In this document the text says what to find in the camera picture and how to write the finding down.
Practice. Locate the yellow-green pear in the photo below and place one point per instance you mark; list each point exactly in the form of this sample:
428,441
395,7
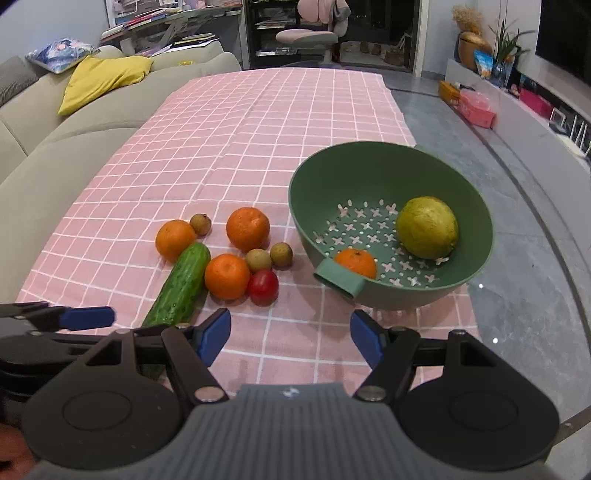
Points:
428,227

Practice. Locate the yellow pillow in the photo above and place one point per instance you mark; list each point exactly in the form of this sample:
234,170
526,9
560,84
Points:
101,81

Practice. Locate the red cherry tomato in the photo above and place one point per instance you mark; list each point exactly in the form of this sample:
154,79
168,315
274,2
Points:
263,287

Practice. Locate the blue snack bag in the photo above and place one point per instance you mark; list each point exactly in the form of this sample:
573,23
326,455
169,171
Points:
484,64

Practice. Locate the black television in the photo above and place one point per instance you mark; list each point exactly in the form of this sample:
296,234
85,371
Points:
568,32

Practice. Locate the grey cushion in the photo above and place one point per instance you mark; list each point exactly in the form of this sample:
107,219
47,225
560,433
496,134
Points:
18,78

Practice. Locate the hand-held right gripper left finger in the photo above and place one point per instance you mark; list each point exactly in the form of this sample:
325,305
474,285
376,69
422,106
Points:
214,330

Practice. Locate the white photo frame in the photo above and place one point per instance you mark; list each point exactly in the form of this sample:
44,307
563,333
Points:
557,117

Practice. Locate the white television cabinet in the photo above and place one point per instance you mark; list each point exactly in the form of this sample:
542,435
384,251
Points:
521,134

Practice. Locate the brown longan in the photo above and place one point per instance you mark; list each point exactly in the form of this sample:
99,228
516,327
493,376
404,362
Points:
281,254
201,224
258,260

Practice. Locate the orange tangerine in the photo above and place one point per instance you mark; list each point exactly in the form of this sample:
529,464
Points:
227,276
174,240
355,264
248,229

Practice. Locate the magenta box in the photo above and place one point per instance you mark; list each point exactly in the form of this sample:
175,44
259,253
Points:
535,102

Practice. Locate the orange box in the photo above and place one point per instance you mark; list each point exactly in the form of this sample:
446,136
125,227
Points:
449,92

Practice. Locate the blue patterned pillow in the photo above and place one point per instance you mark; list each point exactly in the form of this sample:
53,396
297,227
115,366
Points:
62,53

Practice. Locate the pile of magazines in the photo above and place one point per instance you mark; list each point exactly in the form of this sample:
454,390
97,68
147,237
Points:
194,40

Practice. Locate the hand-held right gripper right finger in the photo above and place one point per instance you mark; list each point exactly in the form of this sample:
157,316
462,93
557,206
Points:
367,332

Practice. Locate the cluttered desk with books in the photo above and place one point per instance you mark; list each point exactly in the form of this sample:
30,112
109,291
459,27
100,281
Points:
152,18

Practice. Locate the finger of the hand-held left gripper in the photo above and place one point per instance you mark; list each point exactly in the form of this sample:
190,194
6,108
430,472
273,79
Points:
87,317

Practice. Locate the green cucumber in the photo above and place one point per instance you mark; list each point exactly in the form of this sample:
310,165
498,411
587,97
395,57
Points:
180,288

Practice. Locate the gold vase with dried grass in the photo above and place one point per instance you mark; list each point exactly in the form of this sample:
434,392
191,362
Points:
473,46

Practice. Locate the pink box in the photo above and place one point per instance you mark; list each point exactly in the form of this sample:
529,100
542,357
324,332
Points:
478,110

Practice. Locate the person's left hand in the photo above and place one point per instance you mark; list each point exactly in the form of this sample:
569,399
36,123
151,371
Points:
11,450

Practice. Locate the green colander bowl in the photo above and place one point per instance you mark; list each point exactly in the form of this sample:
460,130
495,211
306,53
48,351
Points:
369,184

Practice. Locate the beige sofa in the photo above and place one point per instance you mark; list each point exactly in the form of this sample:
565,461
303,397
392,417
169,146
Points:
69,152

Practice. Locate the green potted plant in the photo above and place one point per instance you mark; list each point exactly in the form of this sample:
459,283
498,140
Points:
508,46

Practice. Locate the pink office chair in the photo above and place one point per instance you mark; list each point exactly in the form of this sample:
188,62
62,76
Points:
304,37

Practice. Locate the pink checked tablecloth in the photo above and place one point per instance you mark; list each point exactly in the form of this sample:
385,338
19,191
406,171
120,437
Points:
231,138

